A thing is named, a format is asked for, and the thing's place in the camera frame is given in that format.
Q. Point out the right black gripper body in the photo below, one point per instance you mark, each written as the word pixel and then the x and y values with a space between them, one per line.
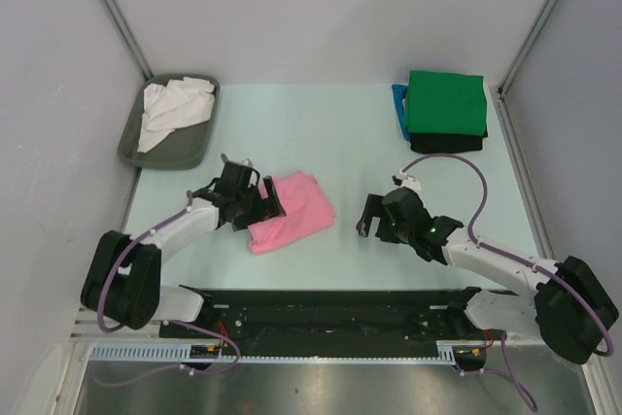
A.
pixel 386 221

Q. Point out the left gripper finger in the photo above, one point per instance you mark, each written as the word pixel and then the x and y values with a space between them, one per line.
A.
pixel 244 220
pixel 271 203

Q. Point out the pink t shirt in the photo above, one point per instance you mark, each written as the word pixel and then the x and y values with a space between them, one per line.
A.
pixel 307 211

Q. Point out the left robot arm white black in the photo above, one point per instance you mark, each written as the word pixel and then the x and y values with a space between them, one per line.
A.
pixel 123 285

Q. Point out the right aluminium frame post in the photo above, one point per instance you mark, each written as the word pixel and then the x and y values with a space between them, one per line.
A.
pixel 545 13

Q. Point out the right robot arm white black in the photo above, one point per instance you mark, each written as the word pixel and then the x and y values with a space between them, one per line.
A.
pixel 561 302

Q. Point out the white slotted cable duct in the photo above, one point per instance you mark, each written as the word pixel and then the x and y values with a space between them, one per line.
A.
pixel 440 354

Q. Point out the left aluminium frame post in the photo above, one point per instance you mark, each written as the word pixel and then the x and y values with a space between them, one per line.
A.
pixel 128 39

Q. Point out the grey fabric basket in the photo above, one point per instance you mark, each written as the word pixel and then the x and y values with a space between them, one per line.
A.
pixel 181 150

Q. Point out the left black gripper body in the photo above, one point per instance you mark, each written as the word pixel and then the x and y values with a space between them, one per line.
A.
pixel 249 200

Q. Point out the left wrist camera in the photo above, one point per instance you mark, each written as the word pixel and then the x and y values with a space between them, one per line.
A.
pixel 238 161

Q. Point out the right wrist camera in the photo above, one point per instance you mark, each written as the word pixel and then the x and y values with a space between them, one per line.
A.
pixel 402 180

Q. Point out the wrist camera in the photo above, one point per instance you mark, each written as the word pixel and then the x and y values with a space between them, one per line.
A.
pixel 402 180
pixel 238 161

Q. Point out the blue folded t shirt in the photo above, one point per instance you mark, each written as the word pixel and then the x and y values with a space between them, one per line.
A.
pixel 399 95

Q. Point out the aluminium frame post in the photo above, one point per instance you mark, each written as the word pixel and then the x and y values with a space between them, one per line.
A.
pixel 545 13
pixel 128 39

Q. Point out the green folded t shirt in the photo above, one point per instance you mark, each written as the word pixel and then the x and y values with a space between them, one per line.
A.
pixel 445 103

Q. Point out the black folded t shirt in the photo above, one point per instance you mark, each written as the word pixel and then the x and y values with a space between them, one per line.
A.
pixel 440 143

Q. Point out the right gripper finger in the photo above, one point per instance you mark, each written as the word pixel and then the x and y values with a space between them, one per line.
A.
pixel 372 211
pixel 387 234

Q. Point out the white t shirt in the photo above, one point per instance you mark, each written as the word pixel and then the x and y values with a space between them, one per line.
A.
pixel 179 104

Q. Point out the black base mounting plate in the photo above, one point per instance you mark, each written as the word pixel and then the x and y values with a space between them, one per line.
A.
pixel 335 323

